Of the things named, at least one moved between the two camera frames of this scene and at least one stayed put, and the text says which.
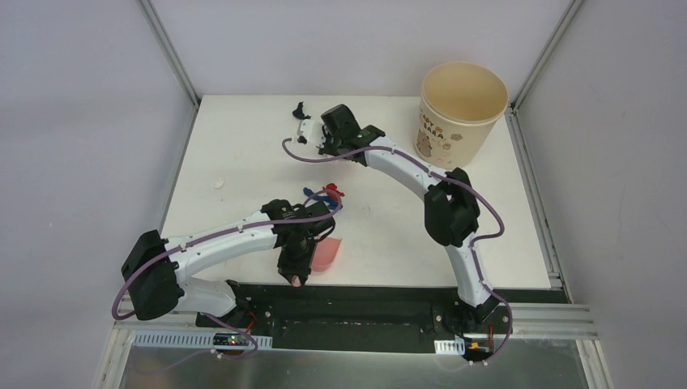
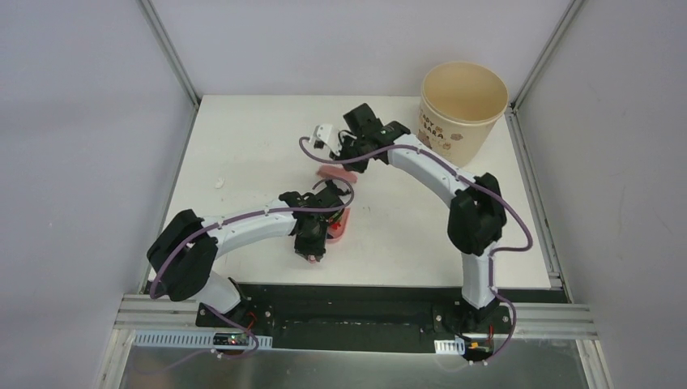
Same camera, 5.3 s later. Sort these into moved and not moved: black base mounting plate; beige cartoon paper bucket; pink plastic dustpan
Moved: pink plastic dustpan
Not moved: beige cartoon paper bucket; black base mounting plate
